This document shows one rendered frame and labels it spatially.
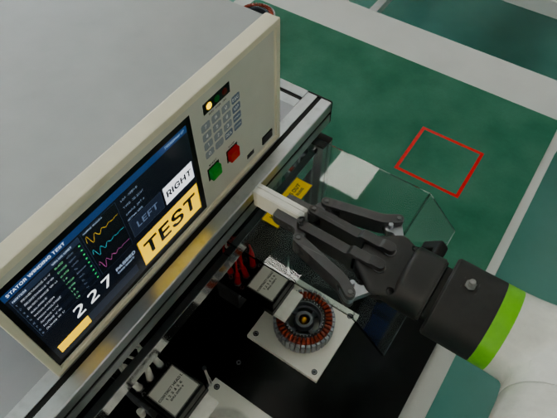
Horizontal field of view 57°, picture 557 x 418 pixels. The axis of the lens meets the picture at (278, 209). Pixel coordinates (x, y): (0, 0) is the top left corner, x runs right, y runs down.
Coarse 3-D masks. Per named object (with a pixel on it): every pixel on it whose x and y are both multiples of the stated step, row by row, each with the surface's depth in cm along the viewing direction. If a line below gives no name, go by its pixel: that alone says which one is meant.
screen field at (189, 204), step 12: (192, 192) 63; (180, 204) 62; (192, 204) 65; (168, 216) 61; (180, 216) 64; (156, 228) 60; (168, 228) 63; (180, 228) 65; (144, 240) 59; (156, 240) 61; (168, 240) 64; (144, 252) 60; (156, 252) 63
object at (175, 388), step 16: (160, 352) 81; (176, 368) 77; (144, 384) 78; (160, 384) 76; (176, 384) 76; (192, 384) 76; (144, 400) 77; (160, 400) 75; (176, 400) 75; (192, 400) 75; (208, 400) 79; (176, 416) 74; (192, 416) 77; (208, 416) 78
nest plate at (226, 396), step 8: (216, 384) 90; (224, 384) 90; (208, 392) 89; (216, 392) 89; (224, 392) 89; (232, 392) 89; (216, 400) 88; (224, 400) 88; (232, 400) 88; (240, 400) 88; (216, 408) 87; (224, 408) 87; (232, 408) 87; (240, 408) 87; (248, 408) 87; (256, 408) 87; (216, 416) 87; (224, 416) 87; (232, 416) 87; (240, 416) 87; (248, 416) 87; (256, 416) 87; (264, 416) 87
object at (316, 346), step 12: (300, 300) 95; (312, 300) 95; (300, 312) 94; (312, 312) 96; (324, 312) 94; (276, 324) 92; (288, 324) 94; (300, 324) 93; (312, 324) 94; (324, 324) 92; (276, 336) 94; (288, 336) 91; (300, 336) 91; (312, 336) 91; (324, 336) 91; (288, 348) 93; (300, 348) 93; (312, 348) 91
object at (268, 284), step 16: (240, 272) 95; (256, 272) 92; (272, 272) 92; (240, 288) 93; (256, 288) 90; (272, 288) 90; (288, 288) 92; (256, 304) 92; (272, 304) 89; (288, 304) 93
